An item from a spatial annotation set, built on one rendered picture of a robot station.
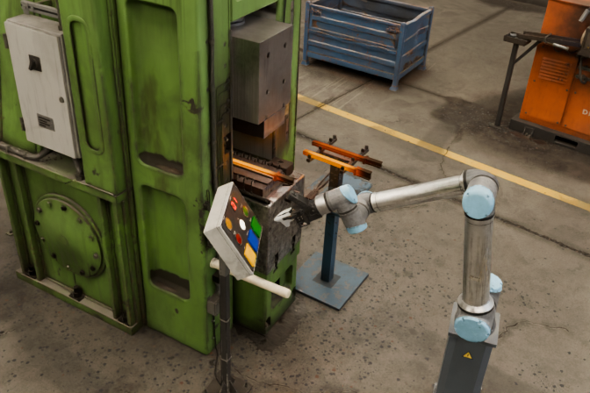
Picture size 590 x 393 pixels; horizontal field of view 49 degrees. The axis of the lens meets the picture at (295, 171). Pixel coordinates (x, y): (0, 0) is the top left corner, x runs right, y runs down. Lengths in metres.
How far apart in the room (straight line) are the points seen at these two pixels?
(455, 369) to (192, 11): 2.04
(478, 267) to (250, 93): 1.24
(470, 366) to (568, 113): 3.45
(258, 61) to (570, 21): 3.69
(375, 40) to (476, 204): 4.43
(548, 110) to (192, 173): 4.03
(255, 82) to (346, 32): 4.10
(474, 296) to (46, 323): 2.44
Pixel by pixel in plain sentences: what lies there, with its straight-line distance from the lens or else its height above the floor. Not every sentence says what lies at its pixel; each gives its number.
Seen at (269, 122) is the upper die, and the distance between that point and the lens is 3.07.
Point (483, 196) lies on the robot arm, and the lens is 2.53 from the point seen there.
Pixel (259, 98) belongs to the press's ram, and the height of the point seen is 1.50.
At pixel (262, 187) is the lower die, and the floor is 0.98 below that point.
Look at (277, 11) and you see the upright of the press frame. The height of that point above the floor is 1.77.
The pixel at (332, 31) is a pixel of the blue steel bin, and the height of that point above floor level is 0.45.
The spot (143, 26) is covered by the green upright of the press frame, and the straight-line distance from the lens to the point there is 2.93.
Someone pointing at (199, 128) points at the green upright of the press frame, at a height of 1.42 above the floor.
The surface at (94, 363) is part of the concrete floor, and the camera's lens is 3.78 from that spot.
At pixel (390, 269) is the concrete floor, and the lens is 4.34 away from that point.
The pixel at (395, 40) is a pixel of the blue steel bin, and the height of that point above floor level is 0.52.
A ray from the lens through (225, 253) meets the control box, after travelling 2.68.
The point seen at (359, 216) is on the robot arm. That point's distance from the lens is 2.79.
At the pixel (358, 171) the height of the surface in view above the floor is 0.96.
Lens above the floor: 2.75
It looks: 32 degrees down
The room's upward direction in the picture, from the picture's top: 3 degrees clockwise
